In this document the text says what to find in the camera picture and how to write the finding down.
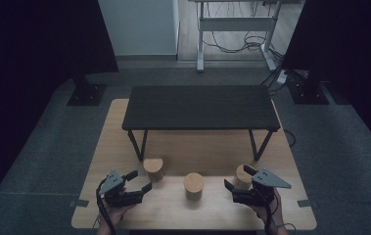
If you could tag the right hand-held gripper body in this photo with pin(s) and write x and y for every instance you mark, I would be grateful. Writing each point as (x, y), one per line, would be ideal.
(268, 180)

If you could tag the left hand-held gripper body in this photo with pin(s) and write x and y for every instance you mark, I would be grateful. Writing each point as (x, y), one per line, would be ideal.
(113, 182)

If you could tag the jar with round bamboo lid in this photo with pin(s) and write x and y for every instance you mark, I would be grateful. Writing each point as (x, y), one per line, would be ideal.
(153, 166)
(241, 179)
(194, 183)

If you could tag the person's left hand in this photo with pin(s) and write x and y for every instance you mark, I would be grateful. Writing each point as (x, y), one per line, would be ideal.
(117, 213)

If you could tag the person's right hand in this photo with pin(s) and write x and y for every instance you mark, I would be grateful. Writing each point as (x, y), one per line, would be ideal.
(277, 212)

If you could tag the grey tape strip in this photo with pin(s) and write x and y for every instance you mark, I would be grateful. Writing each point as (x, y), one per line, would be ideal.
(79, 203)
(307, 203)

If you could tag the low black table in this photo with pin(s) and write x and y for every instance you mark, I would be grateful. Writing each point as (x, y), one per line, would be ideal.
(201, 107)

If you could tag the white power strip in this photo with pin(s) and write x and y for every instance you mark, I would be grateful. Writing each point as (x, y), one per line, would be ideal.
(282, 77)

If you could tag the white cabinet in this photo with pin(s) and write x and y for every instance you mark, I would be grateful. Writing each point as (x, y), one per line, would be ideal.
(139, 26)

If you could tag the black curtain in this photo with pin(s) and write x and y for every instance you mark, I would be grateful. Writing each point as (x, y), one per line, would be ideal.
(42, 36)
(346, 32)

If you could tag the black stand with base plate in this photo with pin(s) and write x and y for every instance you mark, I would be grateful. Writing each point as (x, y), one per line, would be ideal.
(86, 95)
(308, 93)

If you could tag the white desk frame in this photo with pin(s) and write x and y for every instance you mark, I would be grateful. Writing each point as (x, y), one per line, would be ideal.
(235, 24)

